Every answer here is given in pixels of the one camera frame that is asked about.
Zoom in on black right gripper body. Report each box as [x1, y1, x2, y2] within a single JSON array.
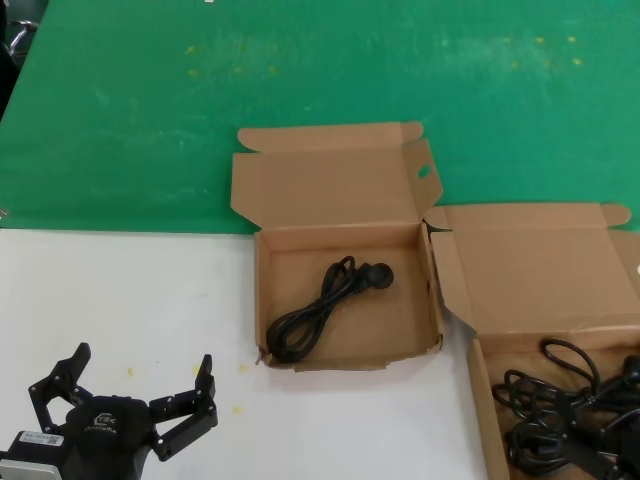
[[613, 439, 640, 480]]

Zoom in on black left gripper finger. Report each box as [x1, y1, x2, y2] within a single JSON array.
[[148, 353, 220, 462], [28, 342, 94, 436]]

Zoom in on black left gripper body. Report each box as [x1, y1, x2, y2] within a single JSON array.
[[59, 397, 154, 480]]

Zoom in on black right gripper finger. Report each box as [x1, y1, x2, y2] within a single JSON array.
[[572, 394, 640, 437], [564, 435, 621, 480]]

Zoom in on open cardboard box, holed flap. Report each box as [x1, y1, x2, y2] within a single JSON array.
[[229, 121, 446, 373]]

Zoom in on green table mat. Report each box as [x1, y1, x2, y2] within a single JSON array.
[[0, 0, 640, 236]]

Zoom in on chrome chair frame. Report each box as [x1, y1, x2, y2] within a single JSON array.
[[6, 19, 39, 54]]

